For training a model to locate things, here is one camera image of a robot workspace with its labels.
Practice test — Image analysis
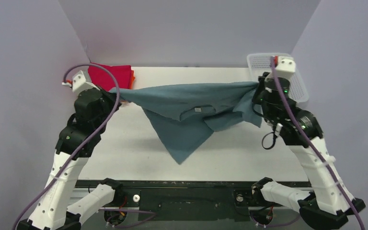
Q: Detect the blue-grey t shirt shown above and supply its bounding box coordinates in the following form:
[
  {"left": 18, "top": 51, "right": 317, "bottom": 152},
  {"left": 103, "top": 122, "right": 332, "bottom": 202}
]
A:
[{"left": 120, "top": 81, "right": 262, "bottom": 164}]

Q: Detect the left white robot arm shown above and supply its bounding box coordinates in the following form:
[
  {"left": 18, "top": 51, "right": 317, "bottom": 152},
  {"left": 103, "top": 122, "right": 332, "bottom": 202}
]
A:
[{"left": 12, "top": 88, "right": 124, "bottom": 230}]

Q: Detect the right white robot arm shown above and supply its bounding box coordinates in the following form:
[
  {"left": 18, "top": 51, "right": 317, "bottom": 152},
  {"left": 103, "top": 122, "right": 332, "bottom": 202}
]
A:
[{"left": 252, "top": 72, "right": 366, "bottom": 230}]

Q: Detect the white plastic basket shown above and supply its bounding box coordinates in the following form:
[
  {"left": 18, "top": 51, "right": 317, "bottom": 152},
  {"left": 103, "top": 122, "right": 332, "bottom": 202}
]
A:
[{"left": 246, "top": 53, "right": 309, "bottom": 104}]

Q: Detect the folded magenta t shirt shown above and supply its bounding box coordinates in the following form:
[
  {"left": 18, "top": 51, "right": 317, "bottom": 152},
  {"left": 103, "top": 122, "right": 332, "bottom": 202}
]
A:
[{"left": 87, "top": 62, "right": 132, "bottom": 92}]

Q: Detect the folded orange t shirt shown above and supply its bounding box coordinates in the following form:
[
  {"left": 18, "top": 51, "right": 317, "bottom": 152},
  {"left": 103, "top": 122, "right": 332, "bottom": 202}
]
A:
[{"left": 128, "top": 70, "right": 136, "bottom": 89}]

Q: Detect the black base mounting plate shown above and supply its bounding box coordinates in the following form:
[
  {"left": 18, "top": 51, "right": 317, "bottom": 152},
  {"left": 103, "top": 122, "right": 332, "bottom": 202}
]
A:
[{"left": 73, "top": 177, "right": 315, "bottom": 223}]

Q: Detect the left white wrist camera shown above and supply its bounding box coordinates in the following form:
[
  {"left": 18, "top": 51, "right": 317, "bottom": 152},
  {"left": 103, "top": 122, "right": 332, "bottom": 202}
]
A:
[{"left": 62, "top": 70, "right": 99, "bottom": 95}]

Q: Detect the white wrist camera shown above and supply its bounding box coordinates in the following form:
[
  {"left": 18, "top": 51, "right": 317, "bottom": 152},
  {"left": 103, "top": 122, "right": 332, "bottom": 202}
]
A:
[
  {"left": 62, "top": 70, "right": 99, "bottom": 95},
  {"left": 274, "top": 56, "right": 296, "bottom": 80}
]

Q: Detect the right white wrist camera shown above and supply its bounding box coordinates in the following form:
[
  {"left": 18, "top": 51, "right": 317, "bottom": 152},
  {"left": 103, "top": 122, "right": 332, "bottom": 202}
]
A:
[{"left": 274, "top": 56, "right": 296, "bottom": 80}]

